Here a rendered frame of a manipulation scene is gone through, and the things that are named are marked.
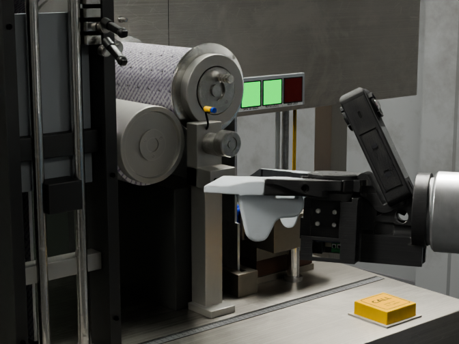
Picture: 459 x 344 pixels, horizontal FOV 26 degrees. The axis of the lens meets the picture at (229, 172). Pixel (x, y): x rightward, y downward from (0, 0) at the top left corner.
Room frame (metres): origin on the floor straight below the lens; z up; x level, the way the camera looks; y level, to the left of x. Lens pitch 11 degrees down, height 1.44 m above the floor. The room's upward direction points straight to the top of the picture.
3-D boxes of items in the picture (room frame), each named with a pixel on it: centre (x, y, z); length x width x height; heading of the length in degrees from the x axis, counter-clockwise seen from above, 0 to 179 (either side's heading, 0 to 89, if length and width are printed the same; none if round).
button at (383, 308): (1.50, -0.25, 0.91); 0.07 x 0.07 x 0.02; 40
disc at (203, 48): (1.58, 0.03, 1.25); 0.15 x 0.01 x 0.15; 130
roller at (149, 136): (1.59, 0.20, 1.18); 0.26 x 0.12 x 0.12; 40
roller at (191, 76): (1.67, 0.10, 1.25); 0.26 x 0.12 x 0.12; 40
